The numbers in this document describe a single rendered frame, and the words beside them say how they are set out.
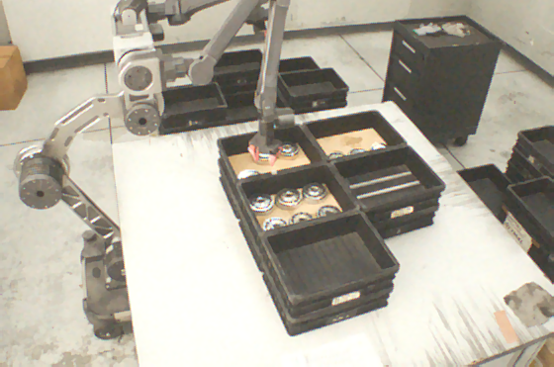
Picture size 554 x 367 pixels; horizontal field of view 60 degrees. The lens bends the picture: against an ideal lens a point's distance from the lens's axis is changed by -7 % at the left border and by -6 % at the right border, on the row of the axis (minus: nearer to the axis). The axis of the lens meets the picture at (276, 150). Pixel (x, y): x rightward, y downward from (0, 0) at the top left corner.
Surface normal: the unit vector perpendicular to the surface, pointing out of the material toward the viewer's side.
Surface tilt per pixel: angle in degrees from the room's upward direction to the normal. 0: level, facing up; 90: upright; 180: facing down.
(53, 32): 90
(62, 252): 0
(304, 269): 0
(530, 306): 1
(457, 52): 90
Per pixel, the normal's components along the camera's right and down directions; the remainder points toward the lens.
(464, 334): 0.04, -0.79
